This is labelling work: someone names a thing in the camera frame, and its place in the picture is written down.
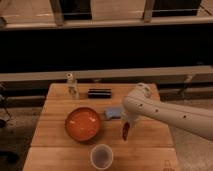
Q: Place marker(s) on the clear gripper body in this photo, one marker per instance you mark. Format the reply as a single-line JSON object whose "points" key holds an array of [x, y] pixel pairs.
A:
{"points": [[131, 122]]}

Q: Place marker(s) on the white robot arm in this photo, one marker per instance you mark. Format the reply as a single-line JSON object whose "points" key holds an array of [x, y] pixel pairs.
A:
{"points": [[138, 102]]}

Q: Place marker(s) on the dark red pepper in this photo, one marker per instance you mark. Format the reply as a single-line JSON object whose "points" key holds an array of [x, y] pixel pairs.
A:
{"points": [[125, 130]]}

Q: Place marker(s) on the black rectangular box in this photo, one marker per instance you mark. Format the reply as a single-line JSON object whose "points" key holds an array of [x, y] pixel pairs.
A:
{"points": [[99, 93]]}

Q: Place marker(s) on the orange ceramic bowl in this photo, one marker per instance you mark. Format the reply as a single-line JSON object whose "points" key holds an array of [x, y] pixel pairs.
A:
{"points": [[82, 124]]}

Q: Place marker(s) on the clear plastic bottle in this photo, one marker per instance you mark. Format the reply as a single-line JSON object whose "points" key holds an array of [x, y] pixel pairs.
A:
{"points": [[72, 85]]}

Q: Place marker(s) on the blue sponge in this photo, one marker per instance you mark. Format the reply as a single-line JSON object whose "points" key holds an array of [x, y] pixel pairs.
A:
{"points": [[113, 113]]}

